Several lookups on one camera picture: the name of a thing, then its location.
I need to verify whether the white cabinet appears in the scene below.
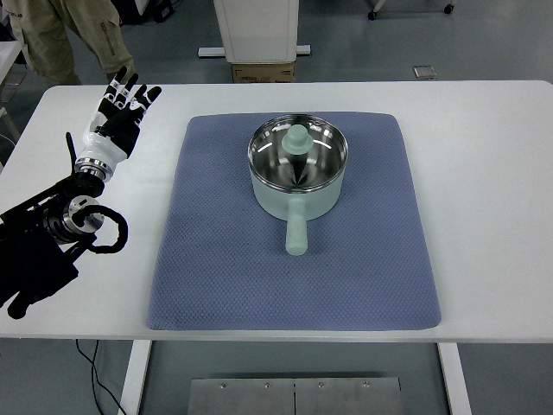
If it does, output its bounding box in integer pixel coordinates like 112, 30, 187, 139
198, 0, 311, 64

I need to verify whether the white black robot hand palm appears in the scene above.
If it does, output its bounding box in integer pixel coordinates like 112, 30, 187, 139
75, 97, 143, 180

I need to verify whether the black white robot middle finger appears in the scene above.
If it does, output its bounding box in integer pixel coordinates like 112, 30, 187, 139
129, 85, 147, 107

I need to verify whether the glass lid green knob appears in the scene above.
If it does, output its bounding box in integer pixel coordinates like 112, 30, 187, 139
247, 114, 348, 193

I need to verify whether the floor outlet cover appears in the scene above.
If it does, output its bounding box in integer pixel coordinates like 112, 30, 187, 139
412, 65, 438, 80

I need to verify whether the black white robot little finger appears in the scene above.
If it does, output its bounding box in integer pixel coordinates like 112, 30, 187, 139
105, 67, 127, 99

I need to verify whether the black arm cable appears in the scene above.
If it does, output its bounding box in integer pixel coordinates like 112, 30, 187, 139
77, 204, 130, 256

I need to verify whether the black white robot index finger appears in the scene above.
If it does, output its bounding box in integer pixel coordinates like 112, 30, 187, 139
141, 86, 162, 109

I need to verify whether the right white table leg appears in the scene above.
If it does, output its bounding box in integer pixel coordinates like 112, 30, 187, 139
437, 342, 472, 415

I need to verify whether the white table leg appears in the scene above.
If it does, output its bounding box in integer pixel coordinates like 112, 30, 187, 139
118, 340, 153, 415
437, 342, 472, 415

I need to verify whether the white side table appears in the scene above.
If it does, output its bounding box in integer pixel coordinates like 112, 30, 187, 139
1, 41, 22, 147

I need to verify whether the person in khaki trousers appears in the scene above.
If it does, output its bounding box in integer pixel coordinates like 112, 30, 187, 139
2, 0, 136, 86

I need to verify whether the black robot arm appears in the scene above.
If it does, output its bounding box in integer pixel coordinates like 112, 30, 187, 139
1, 67, 162, 320

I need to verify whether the black white robot ring finger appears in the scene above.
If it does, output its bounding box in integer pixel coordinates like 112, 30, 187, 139
116, 73, 138, 104

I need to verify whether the blue quilted mat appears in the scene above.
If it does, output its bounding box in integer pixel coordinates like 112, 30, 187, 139
147, 112, 442, 331

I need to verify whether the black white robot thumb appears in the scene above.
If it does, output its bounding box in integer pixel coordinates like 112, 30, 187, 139
65, 131, 77, 162

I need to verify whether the green pot with handle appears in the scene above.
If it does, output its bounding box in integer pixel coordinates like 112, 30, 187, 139
247, 114, 348, 256

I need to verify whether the grey metal floor plate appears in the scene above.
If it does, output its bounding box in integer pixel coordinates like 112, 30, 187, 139
188, 377, 405, 414

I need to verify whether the left white table leg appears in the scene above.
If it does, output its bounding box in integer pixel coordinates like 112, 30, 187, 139
118, 340, 153, 415

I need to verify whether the black floor cable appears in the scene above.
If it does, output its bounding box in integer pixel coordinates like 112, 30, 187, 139
74, 339, 130, 415

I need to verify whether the cardboard box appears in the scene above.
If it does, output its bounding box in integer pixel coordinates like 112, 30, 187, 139
232, 61, 296, 83

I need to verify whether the white cart with castors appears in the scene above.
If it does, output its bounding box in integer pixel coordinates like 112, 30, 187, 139
366, 0, 459, 22

